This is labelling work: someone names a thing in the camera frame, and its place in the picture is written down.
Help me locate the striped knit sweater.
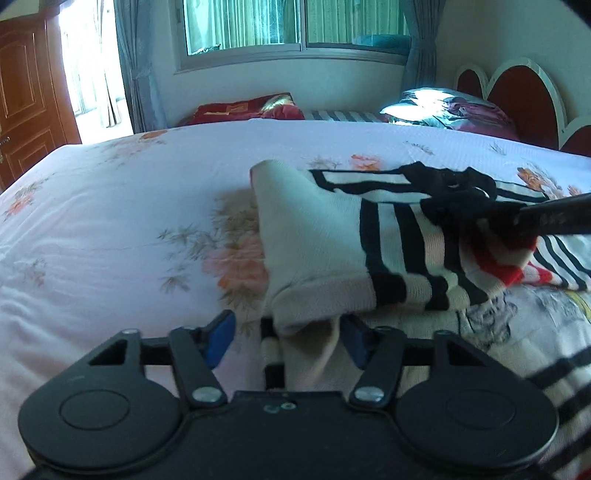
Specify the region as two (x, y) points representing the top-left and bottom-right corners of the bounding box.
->
(250, 161), (590, 479)

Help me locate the red white scalloped headboard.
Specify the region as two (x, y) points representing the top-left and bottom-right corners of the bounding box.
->
(455, 58), (590, 157)

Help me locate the grey blue left curtain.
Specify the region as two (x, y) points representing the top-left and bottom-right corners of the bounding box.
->
(113, 0), (166, 133)

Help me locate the floral white bed sheet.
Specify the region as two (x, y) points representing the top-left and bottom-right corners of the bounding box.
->
(1, 120), (590, 479)

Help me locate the grey blue curtain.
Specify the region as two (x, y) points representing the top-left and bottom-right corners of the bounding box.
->
(401, 0), (446, 91)
(113, 0), (166, 133)

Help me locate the maroon folded quilt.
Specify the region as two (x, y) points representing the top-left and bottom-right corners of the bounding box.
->
(448, 99), (520, 141)

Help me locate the green glass window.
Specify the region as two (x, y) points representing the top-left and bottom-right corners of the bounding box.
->
(171, 0), (411, 70)

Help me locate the red gold folded blanket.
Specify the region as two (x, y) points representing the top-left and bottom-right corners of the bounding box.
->
(182, 92), (305, 125)

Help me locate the grey blue right curtain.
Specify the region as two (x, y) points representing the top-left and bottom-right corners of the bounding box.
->
(401, 0), (446, 91)

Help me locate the brown wooden door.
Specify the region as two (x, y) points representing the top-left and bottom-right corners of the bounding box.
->
(0, 7), (81, 189)

